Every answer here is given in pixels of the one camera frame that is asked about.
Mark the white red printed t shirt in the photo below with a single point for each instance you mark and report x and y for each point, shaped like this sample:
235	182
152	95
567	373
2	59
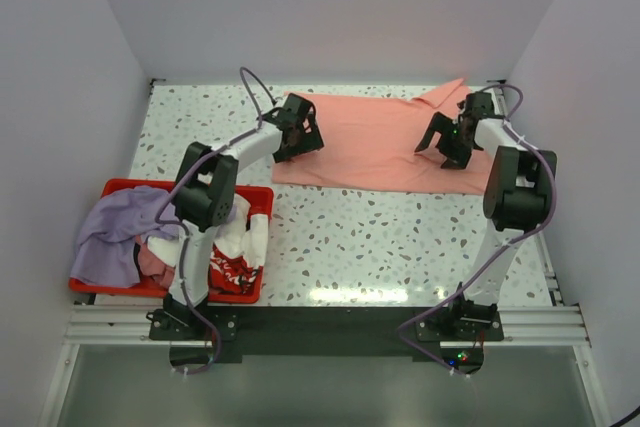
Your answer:
239	248

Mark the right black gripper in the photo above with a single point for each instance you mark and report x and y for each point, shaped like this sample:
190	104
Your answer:
439	123

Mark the lavender t shirt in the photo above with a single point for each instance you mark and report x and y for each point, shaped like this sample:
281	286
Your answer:
107	240

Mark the red plastic bin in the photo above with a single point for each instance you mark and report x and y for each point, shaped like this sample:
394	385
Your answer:
261	201

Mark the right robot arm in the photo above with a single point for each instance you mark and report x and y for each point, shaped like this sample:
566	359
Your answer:
519	201

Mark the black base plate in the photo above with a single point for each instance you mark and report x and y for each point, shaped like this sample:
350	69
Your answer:
237	332

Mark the aluminium frame rail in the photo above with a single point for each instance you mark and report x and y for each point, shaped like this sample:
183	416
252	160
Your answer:
347	248

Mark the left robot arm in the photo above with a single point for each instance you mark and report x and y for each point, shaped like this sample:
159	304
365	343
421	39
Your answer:
204	192

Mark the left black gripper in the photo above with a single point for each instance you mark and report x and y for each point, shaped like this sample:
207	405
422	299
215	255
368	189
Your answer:
310	142

